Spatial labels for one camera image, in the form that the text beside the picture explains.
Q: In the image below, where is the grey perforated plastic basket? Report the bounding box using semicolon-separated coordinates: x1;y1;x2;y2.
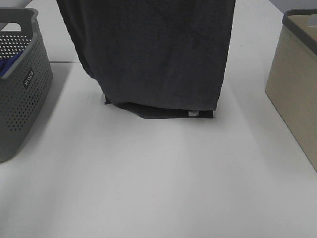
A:
0;7;53;162

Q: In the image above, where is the blue cloth in basket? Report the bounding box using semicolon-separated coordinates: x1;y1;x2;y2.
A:
0;52;22;77

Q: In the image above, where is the beige storage bin grey rim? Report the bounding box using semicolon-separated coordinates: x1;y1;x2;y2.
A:
265;9;317;168

